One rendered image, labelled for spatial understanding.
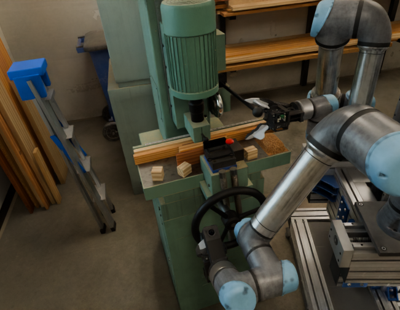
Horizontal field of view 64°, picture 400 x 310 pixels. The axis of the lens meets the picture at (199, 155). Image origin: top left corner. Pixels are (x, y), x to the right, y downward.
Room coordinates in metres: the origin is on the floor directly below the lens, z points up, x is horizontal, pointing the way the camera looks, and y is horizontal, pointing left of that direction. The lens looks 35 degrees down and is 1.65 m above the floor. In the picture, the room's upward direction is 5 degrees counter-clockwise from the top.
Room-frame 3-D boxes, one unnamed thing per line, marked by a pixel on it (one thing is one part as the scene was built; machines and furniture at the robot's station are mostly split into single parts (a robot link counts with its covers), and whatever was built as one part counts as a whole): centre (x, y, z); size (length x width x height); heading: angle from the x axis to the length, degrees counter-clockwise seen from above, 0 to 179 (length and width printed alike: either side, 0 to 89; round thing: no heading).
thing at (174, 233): (1.23, 0.03, 0.36); 0.58 x 0.45 x 0.71; 14
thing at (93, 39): (2.96, 0.67, 0.48); 0.64 x 0.54 x 0.97; 102
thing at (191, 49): (1.11, 0.00, 1.32); 0.18 x 0.18 x 0.31
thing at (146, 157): (1.13, -0.06, 0.92); 0.67 x 0.02 x 0.04; 104
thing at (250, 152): (1.02, -0.20, 0.92); 0.04 x 0.03 x 0.04; 110
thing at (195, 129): (1.13, 0.00, 0.99); 0.14 x 0.07 x 0.09; 14
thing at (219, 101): (1.27, -0.09, 1.02); 0.12 x 0.03 x 0.12; 14
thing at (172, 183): (1.02, -0.06, 0.87); 0.61 x 0.30 x 0.06; 104
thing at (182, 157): (1.03, -0.03, 0.93); 0.24 x 0.01 x 0.06; 104
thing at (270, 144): (1.10, -0.30, 0.92); 0.14 x 0.09 x 0.04; 14
